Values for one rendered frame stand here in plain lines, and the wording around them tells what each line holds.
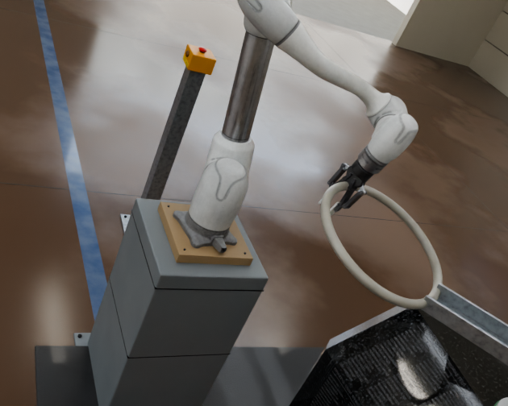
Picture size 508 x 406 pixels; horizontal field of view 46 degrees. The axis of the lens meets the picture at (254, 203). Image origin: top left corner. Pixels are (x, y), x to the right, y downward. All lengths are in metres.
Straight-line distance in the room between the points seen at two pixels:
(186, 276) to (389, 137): 0.77
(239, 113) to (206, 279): 0.57
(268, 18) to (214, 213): 0.64
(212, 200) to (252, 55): 0.48
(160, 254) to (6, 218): 1.40
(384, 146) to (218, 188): 0.54
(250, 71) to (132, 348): 1.02
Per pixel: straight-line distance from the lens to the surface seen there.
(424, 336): 2.18
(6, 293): 2.86
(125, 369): 2.24
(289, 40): 1.78
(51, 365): 2.61
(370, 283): 1.77
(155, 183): 3.16
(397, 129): 1.89
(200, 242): 2.01
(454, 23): 10.26
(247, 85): 2.00
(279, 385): 2.89
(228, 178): 1.92
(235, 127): 2.06
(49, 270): 3.00
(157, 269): 1.94
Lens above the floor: 2.04
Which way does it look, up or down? 31 degrees down
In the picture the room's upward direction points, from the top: 25 degrees clockwise
